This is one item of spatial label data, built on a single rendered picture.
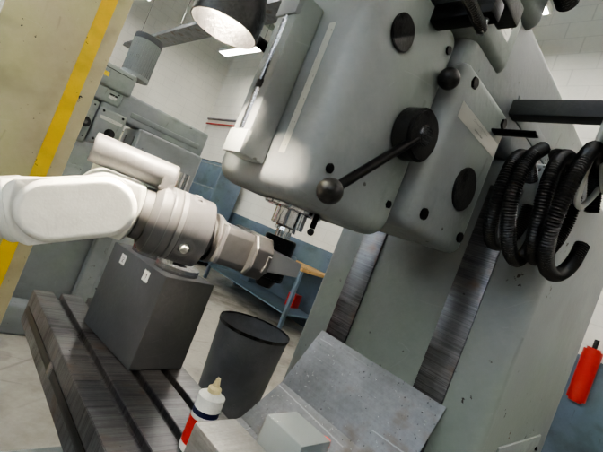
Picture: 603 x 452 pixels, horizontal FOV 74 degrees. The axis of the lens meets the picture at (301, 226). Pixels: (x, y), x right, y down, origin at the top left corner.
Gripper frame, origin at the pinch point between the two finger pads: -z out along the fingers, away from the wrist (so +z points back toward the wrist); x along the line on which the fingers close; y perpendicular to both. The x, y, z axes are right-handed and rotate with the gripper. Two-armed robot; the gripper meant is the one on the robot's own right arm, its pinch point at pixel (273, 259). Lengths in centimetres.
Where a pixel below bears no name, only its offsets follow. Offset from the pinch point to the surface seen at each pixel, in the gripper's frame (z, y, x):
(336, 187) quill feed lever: 3.9, -10.7, -15.3
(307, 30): 9.8, -28.4, -4.6
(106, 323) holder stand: 12.4, 26.7, 34.7
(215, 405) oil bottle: -0.4, 22.4, 0.1
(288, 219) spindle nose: 1.2, -6.1, -2.1
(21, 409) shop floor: 13, 123, 164
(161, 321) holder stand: 5.1, 20.2, 23.8
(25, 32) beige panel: 67, -40, 160
